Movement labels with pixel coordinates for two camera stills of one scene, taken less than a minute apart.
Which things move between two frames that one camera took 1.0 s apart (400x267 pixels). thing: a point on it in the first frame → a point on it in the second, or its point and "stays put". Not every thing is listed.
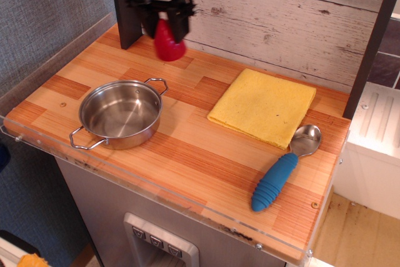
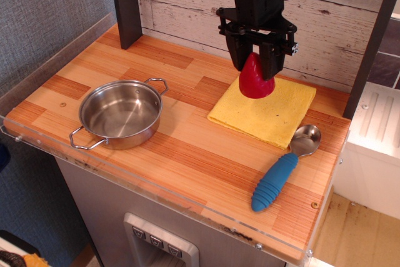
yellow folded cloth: x=270 y=108 stays put
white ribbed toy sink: x=369 y=171 stays put
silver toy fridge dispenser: x=154 y=246 stays put
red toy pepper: x=166 y=46 → x=251 y=81
